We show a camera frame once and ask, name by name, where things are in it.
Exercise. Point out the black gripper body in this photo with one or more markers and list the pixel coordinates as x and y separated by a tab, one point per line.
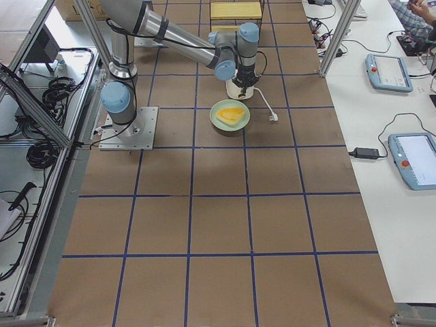
246	75

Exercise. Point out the white two-slot toaster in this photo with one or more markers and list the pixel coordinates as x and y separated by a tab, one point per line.
233	91

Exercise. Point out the light green plate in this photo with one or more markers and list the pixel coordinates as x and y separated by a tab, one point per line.
228	103

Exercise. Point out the triangular orange bread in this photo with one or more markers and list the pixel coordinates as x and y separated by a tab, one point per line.
230	116

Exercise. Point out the light wooden shelf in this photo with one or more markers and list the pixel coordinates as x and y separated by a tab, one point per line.
235	12

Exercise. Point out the black power adapter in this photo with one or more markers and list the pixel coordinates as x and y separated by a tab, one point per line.
365	153

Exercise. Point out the blue teach pendant far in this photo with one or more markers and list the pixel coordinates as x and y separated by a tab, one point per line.
388	73

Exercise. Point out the blue teach pendant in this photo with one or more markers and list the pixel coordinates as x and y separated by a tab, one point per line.
414	156
388	73

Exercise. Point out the blue teach pendant near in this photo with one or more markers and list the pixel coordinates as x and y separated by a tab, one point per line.
414	156

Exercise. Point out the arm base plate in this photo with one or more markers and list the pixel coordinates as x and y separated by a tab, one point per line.
139	135

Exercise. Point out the aluminium frame post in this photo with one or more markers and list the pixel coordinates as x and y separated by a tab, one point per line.
339	34

